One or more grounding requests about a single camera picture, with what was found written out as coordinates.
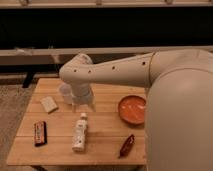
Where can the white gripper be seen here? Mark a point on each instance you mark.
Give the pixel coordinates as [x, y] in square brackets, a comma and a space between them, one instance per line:
[77, 94]

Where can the white sponge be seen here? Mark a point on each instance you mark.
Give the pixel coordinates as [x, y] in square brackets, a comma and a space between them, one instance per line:
[49, 104]

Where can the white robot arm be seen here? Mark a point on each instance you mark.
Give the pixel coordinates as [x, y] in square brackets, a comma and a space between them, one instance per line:
[179, 108]

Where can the orange ceramic bowl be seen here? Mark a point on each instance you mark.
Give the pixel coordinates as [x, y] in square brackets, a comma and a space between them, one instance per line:
[131, 109]

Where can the white plastic bottle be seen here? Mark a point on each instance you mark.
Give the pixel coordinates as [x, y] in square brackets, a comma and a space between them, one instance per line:
[79, 136]

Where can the wooden table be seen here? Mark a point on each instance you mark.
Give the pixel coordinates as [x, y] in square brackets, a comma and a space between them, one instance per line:
[106, 131]

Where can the dark chocolate bar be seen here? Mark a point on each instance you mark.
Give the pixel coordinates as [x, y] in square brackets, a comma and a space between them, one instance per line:
[40, 133]

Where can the long beige rail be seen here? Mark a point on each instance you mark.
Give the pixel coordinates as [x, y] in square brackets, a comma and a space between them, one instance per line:
[31, 56]

